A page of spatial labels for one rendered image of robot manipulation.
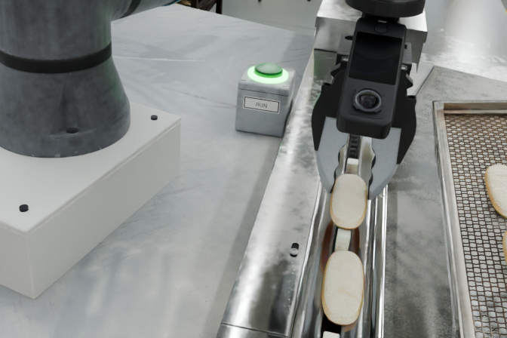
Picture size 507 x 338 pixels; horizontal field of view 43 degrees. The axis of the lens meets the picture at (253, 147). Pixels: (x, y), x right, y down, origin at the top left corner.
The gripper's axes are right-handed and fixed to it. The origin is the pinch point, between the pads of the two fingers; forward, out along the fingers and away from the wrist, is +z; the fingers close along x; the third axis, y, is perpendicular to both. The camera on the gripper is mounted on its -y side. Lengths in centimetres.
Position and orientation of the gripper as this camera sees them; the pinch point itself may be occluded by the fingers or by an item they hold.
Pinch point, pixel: (351, 188)
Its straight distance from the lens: 66.3
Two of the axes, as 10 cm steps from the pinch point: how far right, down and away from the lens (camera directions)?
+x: -9.8, -1.6, 1.3
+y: 1.9, -4.8, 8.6
